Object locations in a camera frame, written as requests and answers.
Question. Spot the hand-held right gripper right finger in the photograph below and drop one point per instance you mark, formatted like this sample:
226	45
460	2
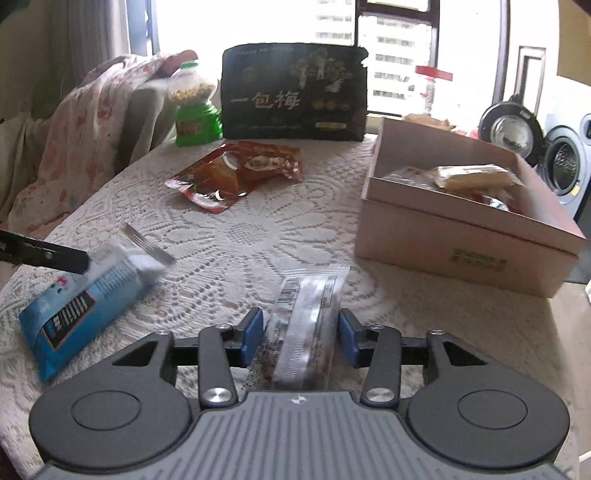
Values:
348	339

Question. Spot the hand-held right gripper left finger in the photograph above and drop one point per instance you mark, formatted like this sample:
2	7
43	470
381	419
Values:
253	337

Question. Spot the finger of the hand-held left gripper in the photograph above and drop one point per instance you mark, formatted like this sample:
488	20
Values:
46	253

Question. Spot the clear brown snack packet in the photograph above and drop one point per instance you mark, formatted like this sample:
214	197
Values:
300	332

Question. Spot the blue snack packet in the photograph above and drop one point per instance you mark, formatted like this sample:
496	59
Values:
83	314

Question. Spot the pink cardboard box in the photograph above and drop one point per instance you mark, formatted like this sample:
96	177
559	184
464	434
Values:
438	249

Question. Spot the silver peanut snack packet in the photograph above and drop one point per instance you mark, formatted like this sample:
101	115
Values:
496	202

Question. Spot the snack packets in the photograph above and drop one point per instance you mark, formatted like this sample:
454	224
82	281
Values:
475	177

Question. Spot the floral blanket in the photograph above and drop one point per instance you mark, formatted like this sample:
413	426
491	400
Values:
78	138

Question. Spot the red snack packet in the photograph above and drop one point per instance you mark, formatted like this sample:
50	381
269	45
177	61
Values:
272	161
207	180

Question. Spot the grey armchair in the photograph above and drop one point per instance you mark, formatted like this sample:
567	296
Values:
147	120

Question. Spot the green candy dispenser jar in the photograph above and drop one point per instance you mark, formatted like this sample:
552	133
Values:
194	124

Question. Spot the curtain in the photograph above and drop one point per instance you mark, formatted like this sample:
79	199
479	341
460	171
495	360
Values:
92	37

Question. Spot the large black snack bag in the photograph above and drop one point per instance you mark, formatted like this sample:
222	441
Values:
295	115

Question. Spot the clear jar red lid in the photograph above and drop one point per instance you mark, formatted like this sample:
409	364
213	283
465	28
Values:
431	92

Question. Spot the grey washing machine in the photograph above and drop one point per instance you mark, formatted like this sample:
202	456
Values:
568	161

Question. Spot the grey framed panel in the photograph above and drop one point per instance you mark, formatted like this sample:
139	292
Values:
519	78

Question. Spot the dark window frame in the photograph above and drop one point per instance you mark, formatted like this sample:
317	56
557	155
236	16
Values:
397	5

